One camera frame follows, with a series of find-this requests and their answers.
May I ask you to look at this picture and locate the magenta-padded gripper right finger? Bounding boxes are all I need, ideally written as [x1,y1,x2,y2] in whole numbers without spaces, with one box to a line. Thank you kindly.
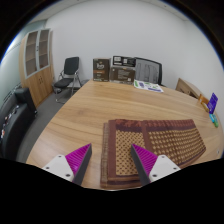
[130,143,182,186]

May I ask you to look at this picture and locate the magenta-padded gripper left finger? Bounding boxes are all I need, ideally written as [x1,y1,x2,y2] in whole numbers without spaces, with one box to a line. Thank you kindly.
[42,143,93,186]

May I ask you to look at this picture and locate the maroon patterned woven towel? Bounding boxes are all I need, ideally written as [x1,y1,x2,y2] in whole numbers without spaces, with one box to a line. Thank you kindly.
[100,118,207,190]

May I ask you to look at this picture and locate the black leather sofa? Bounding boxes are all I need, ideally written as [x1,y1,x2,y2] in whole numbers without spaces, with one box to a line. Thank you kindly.
[0,87,38,161]

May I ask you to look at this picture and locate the white printed paper sheet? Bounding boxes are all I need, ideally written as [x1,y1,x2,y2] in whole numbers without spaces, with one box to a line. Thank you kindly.
[133,79,165,94]

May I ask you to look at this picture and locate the small orange wooden box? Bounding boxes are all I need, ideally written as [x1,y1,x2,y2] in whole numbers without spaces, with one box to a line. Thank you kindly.
[198,93,210,111]

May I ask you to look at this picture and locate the low wooden side cabinet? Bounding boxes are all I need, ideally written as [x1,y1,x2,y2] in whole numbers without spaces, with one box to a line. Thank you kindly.
[175,77,204,100]

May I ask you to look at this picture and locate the wooden glass-door shelf cabinet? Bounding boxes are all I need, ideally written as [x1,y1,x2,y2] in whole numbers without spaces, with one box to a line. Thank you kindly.
[18,28,55,108]

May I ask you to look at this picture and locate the purple standing card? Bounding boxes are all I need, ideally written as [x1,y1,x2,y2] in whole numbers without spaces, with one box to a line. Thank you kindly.
[206,92,219,115]

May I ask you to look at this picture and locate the black mesh office chair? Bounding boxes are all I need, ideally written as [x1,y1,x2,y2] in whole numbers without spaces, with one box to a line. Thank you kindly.
[134,56,164,87]

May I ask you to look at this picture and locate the small brown cardboard box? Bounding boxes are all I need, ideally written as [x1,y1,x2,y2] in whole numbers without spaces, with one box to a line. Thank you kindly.
[92,58,111,83]

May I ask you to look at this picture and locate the black visitor chair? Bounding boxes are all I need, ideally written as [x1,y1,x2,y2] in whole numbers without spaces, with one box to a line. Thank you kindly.
[53,56,83,104]

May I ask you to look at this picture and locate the black printed cardboard box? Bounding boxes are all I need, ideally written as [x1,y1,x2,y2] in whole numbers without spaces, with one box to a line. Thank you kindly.
[112,55,137,69]

